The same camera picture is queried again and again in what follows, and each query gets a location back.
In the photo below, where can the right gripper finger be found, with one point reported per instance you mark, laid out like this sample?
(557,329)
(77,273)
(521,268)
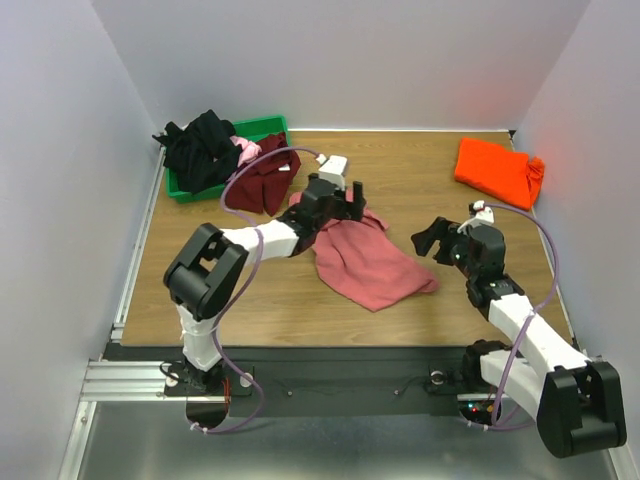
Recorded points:
(441,227)
(424,240)

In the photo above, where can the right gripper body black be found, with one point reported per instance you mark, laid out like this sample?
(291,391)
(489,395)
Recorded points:
(445,241)

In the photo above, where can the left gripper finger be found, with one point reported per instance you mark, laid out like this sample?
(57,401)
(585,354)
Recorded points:
(343,209)
(358,202)

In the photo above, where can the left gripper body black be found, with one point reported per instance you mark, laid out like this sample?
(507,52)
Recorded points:
(322,220)

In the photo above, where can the salmon pink t-shirt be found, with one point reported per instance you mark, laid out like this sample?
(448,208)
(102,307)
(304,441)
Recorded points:
(357,260)

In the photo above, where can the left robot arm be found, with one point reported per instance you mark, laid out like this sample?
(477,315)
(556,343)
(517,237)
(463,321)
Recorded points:
(202,279)

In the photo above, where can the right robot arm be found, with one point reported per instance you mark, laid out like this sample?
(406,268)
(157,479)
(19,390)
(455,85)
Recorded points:
(576,402)

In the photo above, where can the maroon t-shirt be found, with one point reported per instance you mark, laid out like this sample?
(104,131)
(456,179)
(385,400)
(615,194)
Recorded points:
(263,188)

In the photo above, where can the light pink t-shirt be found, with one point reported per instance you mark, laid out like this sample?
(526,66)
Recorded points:
(249,149)

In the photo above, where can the folded orange t-shirt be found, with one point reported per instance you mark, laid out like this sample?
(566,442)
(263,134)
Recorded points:
(511,177)

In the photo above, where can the green plastic bin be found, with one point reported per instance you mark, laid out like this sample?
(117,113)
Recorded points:
(251,129)

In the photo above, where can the black t-shirt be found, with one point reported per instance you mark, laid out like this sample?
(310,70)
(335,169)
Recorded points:
(201,155)

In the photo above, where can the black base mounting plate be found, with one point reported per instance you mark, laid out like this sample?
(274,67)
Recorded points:
(328,382)

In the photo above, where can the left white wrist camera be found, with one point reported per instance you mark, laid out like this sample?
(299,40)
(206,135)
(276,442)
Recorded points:
(333,169)

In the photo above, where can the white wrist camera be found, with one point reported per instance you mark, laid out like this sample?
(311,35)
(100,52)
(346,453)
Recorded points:
(333,169)
(480,214)

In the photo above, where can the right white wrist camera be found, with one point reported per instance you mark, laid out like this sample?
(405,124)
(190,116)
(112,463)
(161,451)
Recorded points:
(480,214)

